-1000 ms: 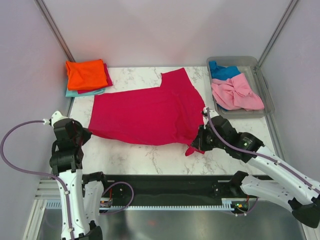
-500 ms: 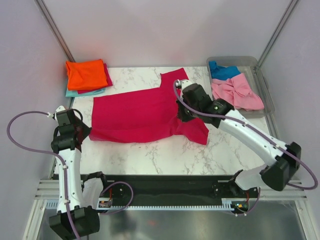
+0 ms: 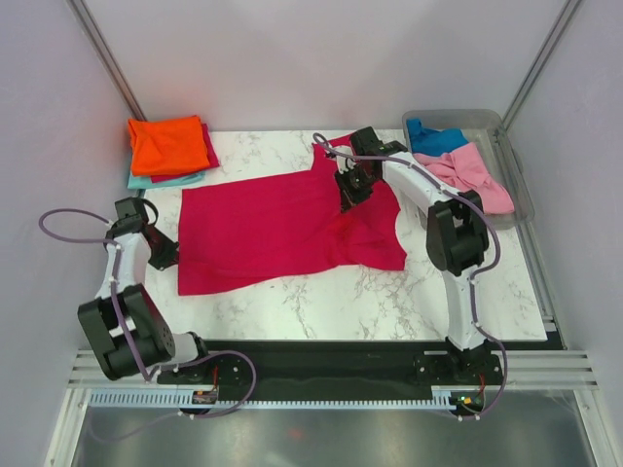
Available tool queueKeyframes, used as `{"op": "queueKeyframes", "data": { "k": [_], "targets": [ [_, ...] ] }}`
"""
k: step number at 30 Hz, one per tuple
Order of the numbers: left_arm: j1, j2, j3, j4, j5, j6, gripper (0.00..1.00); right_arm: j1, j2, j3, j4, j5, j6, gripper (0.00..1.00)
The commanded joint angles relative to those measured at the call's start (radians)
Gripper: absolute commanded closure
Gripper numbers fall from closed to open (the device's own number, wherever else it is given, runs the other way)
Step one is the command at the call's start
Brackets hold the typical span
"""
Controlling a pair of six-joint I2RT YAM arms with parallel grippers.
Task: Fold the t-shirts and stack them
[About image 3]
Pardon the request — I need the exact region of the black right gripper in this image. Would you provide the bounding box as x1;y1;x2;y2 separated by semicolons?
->
334;164;379;213

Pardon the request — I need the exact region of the magenta red t shirt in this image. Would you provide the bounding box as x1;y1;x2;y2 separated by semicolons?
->
177;146;407;296

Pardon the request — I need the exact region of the light pink t shirt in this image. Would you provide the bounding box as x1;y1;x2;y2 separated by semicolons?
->
414;142;515;215

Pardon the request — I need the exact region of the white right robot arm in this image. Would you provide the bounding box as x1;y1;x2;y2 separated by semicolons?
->
325;127;500;383

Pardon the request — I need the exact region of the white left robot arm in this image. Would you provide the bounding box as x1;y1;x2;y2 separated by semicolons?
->
77;197;214;382

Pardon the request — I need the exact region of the folded teal t shirt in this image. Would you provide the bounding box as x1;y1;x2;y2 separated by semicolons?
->
128;171;205;190

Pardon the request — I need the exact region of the blue t shirt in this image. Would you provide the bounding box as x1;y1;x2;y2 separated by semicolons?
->
406;119;469;157

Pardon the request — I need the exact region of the folded magenta t shirt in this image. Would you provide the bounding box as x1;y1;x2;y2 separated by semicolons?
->
150;123;220;184

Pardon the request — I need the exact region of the folded orange t shirt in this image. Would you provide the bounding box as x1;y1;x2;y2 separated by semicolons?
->
128;116;207;177

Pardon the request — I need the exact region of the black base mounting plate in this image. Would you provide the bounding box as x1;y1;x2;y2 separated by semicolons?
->
99;339;505;403

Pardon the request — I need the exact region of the grey plastic bin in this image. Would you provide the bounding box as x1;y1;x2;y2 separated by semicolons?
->
402;109;534;229

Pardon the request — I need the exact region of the left aluminium corner post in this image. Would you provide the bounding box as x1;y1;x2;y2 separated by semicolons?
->
66;0;145;120

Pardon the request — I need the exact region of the aluminium corner post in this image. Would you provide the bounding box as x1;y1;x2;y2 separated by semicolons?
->
66;0;145;120
502;0;584;129

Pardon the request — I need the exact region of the white slotted cable duct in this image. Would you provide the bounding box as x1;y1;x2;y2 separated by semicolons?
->
89;388;485;411

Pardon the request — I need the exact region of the aluminium frame rail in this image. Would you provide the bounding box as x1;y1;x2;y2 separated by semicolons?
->
67;350;598;390

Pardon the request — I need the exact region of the right aluminium corner post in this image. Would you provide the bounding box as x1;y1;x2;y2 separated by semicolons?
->
502;0;584;129

